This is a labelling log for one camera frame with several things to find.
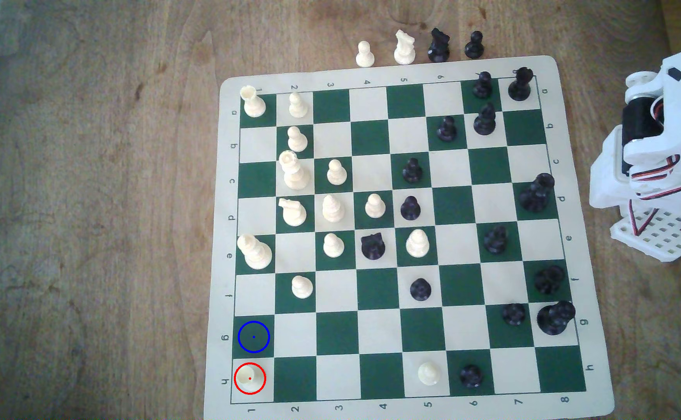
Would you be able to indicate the white rook chess piece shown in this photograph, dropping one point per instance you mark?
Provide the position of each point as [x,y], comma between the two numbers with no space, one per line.
[250,379]
[253,104]

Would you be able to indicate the white bishop chess piece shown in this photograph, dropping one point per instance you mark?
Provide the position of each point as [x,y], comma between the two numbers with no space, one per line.
[417,244]
[333,210]

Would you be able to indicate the white pawn chess piece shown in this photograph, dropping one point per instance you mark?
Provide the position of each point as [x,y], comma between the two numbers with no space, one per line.
[302,287]
[297,141]
[365,55]
[298,107]
[428,374]
[375,207]
[336,174]
[333,246]

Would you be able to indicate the white knight chess piece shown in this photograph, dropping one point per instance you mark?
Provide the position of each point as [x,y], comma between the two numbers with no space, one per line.
[293,213]
[404,50]

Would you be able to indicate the black knight chess piece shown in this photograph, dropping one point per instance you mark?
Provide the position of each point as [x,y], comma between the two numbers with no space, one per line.
[438,48]
[373,247]

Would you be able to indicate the white queen chess piece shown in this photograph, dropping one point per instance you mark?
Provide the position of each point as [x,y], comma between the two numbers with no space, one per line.
[294,172]

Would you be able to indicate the black pawn chess piece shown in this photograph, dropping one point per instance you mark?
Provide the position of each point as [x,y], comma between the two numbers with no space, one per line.
[514,314]
[412,171]
[447,130]
[482,87]
[420,290]
[474,47]
[410,209]
[471,377]

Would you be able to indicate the white king chess piece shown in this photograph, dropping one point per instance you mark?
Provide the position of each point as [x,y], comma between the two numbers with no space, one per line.
[255,252]

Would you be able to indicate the green and cream chess board mat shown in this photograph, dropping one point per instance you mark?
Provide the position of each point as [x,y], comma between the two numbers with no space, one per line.
[375,333]

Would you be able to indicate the black bishop chess piece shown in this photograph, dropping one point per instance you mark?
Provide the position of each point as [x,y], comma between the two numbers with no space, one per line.
[484,121]
[496,241]

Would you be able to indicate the black queen chess piece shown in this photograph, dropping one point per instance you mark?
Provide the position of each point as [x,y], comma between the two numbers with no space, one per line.
[535,195]

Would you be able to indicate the black rook chess piece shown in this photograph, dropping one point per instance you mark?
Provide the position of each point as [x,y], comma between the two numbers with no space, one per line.
[549,280]
[520,86]

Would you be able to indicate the black king chess piece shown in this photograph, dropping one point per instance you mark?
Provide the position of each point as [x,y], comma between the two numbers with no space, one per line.
[554,319]

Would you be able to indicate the white perforated base plate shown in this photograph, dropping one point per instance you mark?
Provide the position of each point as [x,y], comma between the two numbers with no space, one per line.
[664,236]

